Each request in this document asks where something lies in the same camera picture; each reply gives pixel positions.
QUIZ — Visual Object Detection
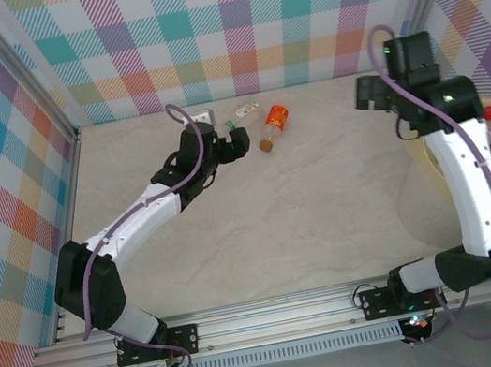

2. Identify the clear bottle green trim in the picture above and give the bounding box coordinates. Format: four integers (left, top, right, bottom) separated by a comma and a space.
215, 117, 240, 135

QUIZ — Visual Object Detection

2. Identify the small bottle white label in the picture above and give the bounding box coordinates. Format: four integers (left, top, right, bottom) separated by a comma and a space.
232, 99, 262, 125

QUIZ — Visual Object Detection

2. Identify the orange juice bottle brown cap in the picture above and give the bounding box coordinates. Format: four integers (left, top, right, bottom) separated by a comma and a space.
251, 102, 296, 154

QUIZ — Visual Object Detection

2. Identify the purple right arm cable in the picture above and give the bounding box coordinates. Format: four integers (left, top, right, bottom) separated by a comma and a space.
364, 7, 491, 351

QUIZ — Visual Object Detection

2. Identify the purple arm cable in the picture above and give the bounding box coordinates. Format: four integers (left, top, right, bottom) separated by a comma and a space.
46, 99, 244, 367
364, 7, 491, 351

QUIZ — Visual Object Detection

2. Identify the aluminium frame rail with slots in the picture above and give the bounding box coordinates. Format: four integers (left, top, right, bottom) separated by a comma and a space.
21, 261, 483, 367

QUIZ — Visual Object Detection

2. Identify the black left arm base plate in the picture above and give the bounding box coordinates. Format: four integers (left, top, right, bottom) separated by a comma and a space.
112, 319, 203, 367

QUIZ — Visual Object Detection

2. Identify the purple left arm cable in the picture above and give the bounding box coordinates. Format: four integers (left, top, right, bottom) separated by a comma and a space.
46, 99, 244, 367

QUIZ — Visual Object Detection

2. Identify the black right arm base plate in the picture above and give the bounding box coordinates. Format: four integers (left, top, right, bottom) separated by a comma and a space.
357, 279, 422, 323

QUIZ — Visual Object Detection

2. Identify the slotted grey cable duct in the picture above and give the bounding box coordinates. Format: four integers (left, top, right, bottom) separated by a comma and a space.
135, 319, 406, 367

